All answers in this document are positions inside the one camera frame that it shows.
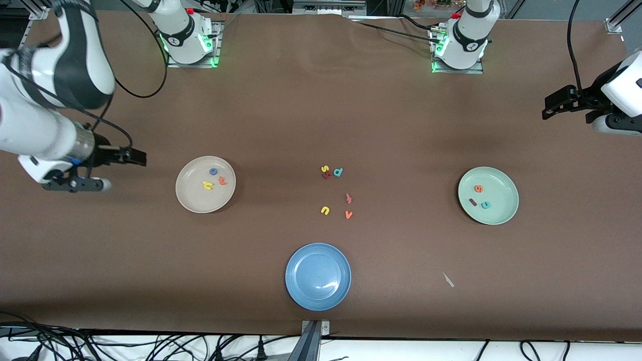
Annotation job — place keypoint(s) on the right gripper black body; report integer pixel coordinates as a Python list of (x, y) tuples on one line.
[(103, 154)]

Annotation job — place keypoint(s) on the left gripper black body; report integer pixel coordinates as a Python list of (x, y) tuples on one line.
[(591, 95)]

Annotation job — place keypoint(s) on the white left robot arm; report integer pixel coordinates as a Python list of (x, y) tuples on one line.
[(471, 30)]

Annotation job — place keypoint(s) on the beige round plate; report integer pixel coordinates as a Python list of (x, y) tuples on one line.
[(193, 198)]

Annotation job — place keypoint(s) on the brown table cover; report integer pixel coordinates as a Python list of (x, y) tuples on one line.
[(100, 250)]

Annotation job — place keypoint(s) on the green round plate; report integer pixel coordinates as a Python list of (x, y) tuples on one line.
[(501, 200)]

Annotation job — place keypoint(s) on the orange object cluster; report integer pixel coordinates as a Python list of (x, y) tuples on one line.
[(431, 4)]

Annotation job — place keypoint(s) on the small white tape scrap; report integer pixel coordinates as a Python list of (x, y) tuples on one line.
[(448, 280)]

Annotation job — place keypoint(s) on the blue round plate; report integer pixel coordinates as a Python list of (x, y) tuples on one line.
[(318, 277)]

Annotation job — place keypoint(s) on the grey metal box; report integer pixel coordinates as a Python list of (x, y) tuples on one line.
[(326, 7)]

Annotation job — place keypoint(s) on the aluminium frame profile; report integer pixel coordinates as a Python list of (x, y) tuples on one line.
[(613, 24), (40, 12)]

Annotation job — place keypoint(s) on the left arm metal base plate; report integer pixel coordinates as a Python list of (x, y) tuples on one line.
[(459, 71)]

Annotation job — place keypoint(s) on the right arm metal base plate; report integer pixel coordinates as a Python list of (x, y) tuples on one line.
[(215, 30)]

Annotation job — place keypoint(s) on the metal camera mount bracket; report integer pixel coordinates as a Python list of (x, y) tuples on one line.
[(313, 333)]

